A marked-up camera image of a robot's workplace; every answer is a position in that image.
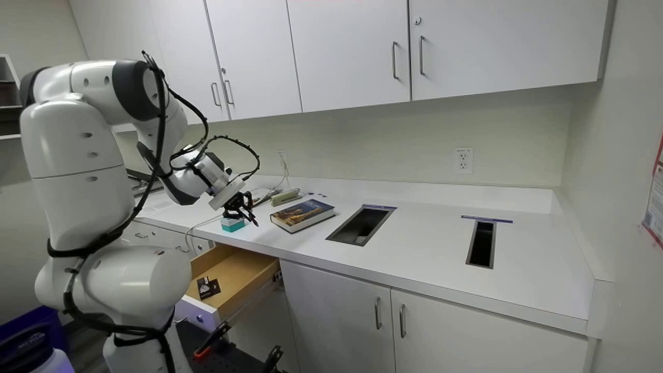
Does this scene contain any rectangular metal counter opening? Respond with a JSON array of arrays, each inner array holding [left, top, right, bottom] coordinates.
[[325, 203, 398, 248]]

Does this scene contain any white lower cabinet door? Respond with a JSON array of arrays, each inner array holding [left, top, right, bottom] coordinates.
[[391, 289, 597, 373], [280, 260, 397, 373]]

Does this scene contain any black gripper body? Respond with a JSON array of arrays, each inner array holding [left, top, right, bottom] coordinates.
[[220, 188, 253, 218]]

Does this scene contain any white drawer with wooden inside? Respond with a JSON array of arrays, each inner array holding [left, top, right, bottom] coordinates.
[[173, 244, 284, 336]]

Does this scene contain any blue bin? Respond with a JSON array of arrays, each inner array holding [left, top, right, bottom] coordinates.
[[0, 303, 71, 373]]

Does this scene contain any white wall outlet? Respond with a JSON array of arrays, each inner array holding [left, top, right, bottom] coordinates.
[[452, 145, 477, 174]]

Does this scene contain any small teal box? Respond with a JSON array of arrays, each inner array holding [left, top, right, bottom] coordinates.
[[220, 215, 250, 235]]

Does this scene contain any narrow counter slot opening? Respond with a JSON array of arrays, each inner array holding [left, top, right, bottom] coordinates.
[[460, 213, 514, 270]]

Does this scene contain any white cabinet door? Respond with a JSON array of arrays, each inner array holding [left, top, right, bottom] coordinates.
[[69, 0, 231, 128], [280, 260, 397, 373], [407, 0, 611, 104], [204, 0, 304, 121], [284, 0, 412, 117], [391, 289, 597, 373]]

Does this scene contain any white upper cabinet door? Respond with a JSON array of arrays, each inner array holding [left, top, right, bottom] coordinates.
[[69, 0, 231, 128], [284, 0, 412, 117], [204, 0, 304, 121], [407, 0, 611, 104]]

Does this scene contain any small black item in drawer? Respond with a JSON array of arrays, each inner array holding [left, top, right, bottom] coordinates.
[[195, 276, 224, 300]]

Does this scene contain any book with dark picture cover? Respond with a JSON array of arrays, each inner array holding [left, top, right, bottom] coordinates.
[[267, 196, 338, 237]]

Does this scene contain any red bordered wall poster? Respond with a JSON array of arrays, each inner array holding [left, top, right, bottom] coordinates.
[[638, 122, 663, 251]]

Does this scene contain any black clamp with orange tips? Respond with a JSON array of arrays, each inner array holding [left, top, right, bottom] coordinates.
[[262, 345, 287, 373], [192, 320, 234, 362]]

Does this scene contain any black cart top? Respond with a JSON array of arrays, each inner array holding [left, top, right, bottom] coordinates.
[[175, 317, 292, 373]]

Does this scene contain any white closed drawer front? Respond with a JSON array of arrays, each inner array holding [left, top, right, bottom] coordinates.
[[132, 221, 199, 262]]

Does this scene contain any wall mounted tray shelf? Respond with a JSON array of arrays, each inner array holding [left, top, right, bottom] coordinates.
[[0, 54, 25, 145]]

